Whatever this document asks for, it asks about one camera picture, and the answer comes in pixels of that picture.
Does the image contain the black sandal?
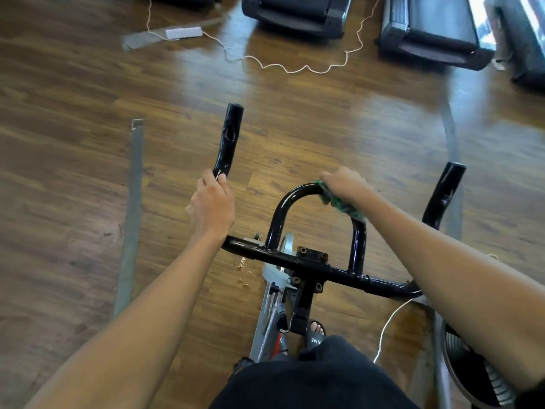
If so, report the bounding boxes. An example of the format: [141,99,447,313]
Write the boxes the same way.
[304,320,328,352]
[230,357,256,380]

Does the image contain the white power strip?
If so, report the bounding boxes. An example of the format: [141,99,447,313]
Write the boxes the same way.
[165,26,204,40]

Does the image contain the grey exercise bike frame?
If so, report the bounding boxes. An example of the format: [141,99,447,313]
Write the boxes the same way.
[248,232,329,365]

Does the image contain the person's left forearm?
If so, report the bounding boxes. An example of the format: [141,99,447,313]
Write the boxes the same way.
[23,234,228,409]

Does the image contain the person's left hand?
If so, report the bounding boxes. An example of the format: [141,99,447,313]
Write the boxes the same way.
[186,168,236,248]

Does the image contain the brown debris bits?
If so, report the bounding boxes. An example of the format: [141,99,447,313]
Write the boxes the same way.
[233,257,253,291]

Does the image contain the black floor fan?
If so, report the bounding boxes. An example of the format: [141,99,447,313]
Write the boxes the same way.
[441,321,518,409]

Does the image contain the person's right forearm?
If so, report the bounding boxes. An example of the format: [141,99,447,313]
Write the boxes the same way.
[355,188,545,394]

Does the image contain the person's right hand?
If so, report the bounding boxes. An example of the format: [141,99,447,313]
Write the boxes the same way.
[319,167,378,210]

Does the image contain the black shorts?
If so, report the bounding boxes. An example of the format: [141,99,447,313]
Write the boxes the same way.
[209,335,421,409]

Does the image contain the long grey tape strip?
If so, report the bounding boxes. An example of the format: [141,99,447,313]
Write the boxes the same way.
[112,118,145,320]

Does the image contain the black exercise bike handlebar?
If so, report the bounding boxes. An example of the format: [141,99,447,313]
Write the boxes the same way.
[213,103,467,301]

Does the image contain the long white power cable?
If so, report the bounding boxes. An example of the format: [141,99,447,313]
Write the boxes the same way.
[145,0,385,75]

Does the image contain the thin white cable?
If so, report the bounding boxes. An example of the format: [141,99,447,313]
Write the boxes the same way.
[373,297,416,365]

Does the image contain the green cleaning cloth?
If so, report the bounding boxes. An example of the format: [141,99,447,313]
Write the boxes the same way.
[316,180,367,222]

